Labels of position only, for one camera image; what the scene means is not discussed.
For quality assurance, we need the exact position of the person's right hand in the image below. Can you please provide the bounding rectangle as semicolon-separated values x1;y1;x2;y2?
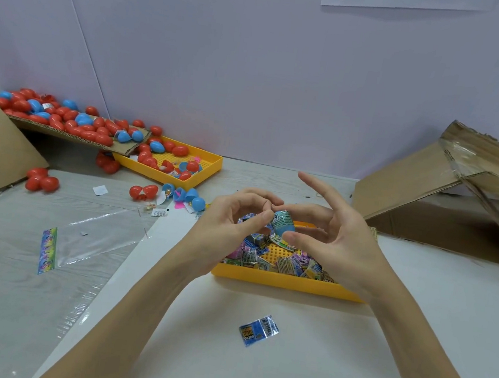
265;169;408;306

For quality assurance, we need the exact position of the torn flattened cardboard box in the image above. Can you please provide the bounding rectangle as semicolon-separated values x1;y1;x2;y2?
346;110;499;267

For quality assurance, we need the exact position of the yellow tray under eggs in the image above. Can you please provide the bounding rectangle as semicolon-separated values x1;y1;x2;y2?
111;131;226;193

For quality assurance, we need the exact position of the person's left hand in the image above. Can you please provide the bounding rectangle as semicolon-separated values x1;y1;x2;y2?
167;179;288;291

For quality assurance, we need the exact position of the yellow plastic tray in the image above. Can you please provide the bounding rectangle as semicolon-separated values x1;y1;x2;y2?
210;210;376;304

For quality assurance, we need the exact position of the white paper sign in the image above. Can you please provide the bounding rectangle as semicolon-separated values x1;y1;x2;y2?
319;0;497;26

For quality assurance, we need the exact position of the pile of plastic eggs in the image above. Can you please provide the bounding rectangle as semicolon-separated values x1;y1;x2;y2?
0;85;228;217

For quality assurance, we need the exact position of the brown cardboard sheet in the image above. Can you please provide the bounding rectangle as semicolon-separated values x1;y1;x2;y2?
7;115;150;160

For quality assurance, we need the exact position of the single blue plastic egg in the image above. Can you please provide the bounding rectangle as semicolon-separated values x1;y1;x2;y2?
266;209;298;240

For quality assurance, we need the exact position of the blue packet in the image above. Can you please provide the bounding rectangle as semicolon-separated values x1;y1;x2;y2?
236;311;283;351

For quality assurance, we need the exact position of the clear bag with coloured label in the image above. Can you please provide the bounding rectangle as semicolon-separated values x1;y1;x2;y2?
37;199;153;288

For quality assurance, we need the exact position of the person's left forearm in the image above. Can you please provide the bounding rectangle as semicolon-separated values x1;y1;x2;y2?
38;245;202;378

